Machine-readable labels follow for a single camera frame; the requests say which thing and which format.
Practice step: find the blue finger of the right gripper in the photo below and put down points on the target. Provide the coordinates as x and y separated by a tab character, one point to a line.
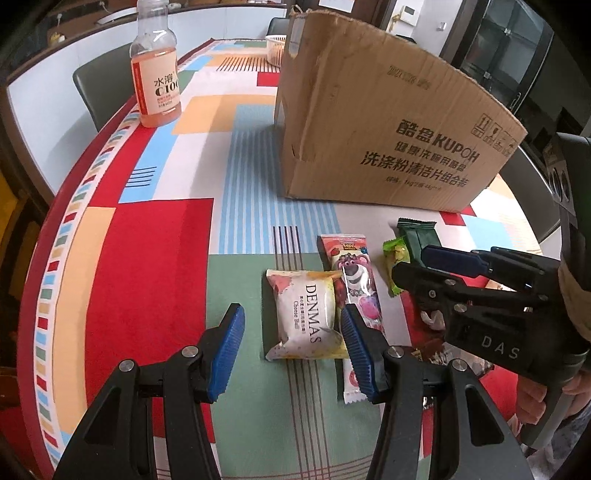
469	264
429	288

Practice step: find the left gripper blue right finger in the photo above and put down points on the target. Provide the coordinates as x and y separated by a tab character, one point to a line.
366	348

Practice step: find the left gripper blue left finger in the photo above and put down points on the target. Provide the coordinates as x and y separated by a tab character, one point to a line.
218	348

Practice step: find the light green candy packet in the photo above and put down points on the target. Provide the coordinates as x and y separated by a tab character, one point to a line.
395	251

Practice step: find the white Denmas cheese ball packet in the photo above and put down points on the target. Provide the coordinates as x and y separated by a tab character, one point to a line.
306	310

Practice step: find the person's right hand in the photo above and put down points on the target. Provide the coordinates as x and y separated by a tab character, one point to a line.
530	404

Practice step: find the black cracker packet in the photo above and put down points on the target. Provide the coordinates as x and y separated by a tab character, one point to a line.
427	331

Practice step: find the dark green snack bar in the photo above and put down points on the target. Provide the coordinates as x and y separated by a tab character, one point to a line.
418	235

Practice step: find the pink bear candy packet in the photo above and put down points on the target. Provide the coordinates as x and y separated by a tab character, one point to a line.
348	254

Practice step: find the dark chair right side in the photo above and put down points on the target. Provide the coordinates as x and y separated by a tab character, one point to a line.
532	192

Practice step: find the dark chair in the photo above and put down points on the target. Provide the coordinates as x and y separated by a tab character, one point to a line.
532	192
105	84

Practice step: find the colourful patterned tablecloth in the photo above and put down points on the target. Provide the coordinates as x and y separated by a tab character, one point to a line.
156	231

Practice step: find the brown cardboard box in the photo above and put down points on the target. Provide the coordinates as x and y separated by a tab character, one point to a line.
367	117

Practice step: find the black glass sliding door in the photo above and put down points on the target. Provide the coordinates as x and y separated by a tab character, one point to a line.
504	49

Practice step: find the white fruit basket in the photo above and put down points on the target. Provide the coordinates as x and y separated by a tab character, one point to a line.
274	49

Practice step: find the dark chair far end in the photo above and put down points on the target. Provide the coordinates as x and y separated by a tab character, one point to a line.
278	26

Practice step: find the dark chair left side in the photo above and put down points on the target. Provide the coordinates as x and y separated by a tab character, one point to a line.
105	84

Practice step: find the pink drink bottle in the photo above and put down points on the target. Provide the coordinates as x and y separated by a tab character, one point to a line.
153	61

